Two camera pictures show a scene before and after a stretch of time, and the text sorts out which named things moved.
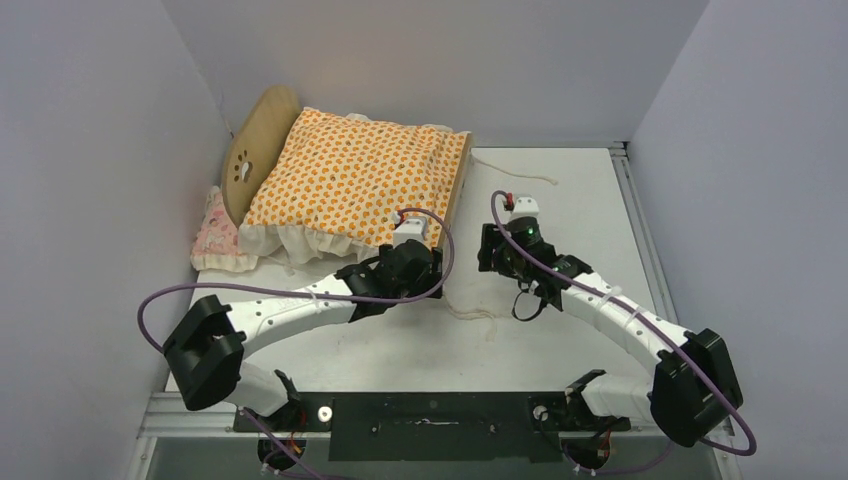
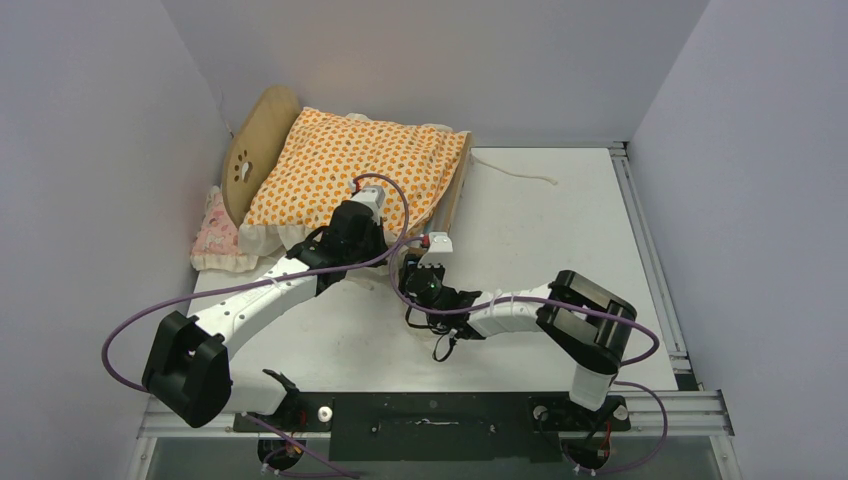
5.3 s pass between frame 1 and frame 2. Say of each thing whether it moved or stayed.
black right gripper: moved
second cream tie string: stayed
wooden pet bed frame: stayed
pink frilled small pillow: stayed
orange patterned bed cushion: stayed
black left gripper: moved
